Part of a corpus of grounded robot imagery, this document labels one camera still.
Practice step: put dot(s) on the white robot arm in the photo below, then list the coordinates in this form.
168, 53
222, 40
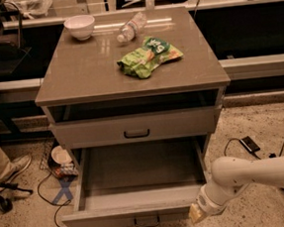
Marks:
229, 177

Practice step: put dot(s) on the black power adapter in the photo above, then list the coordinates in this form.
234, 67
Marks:
250, 145

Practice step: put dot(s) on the closed grey top drawer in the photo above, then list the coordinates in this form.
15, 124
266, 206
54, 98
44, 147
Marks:
136, 128

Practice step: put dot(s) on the grey drawer cabinet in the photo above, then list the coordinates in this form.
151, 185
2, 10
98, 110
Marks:
83, 80

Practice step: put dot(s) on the green chip bag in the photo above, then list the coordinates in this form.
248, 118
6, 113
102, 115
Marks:
141, 62

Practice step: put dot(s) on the black chair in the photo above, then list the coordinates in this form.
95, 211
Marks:
13, 52

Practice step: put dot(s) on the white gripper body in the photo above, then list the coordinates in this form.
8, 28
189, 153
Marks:
205, 201

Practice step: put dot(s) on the grey sneaker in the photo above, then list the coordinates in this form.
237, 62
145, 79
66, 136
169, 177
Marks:
18, 166

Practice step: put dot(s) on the snack packet on floor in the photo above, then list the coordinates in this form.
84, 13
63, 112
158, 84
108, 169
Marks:
64, 171

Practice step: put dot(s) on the grey drawer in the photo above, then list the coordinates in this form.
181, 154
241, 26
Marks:
136, 128
141, 184

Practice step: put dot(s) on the clear plastic water bottle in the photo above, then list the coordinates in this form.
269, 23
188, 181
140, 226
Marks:
129, 31

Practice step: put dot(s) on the white bowl on floor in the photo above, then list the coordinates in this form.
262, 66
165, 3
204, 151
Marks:
60, 155

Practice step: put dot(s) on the black office chair base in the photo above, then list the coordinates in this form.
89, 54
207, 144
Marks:
6, 203

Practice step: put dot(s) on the blue tape cross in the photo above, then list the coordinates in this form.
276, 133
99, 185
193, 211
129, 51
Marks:
64, 191

